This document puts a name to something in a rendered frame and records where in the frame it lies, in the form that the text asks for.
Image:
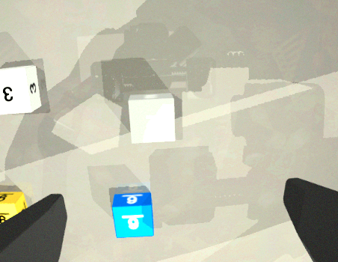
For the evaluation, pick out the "yellow block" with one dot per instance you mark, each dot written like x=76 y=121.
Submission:
x=11 y=204

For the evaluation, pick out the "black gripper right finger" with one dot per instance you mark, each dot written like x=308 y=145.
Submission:
x=313 y=210

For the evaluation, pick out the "blue block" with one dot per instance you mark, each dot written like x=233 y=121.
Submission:
x=133 y=215

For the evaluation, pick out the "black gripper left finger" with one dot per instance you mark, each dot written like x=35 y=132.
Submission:
x=36 y=234

